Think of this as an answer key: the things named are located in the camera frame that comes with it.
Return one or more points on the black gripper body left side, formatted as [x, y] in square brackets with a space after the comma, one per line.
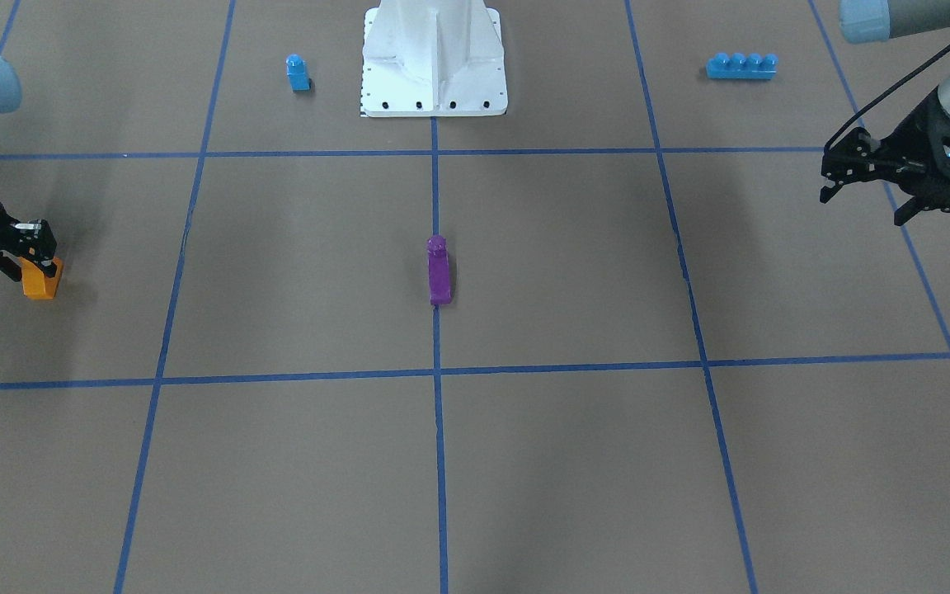
[917, 132]

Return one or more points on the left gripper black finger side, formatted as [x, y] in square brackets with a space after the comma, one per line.
[914, 206]

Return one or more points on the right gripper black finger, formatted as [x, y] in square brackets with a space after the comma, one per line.
[10, 268]
[34, 242]

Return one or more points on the left gripper black finger block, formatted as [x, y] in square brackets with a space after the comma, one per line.
[855, 158]

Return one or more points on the orange trapezoid block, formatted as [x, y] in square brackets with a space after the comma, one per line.
[36, 284]

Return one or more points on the purple trapezoid block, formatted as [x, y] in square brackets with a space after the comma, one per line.
[439, 276]

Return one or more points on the long blue studded block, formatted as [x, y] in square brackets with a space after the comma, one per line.
[738, 66]

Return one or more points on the small blue block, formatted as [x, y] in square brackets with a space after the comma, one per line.
[297, 74]

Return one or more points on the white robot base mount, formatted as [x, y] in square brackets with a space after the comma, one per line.
[433, 59]

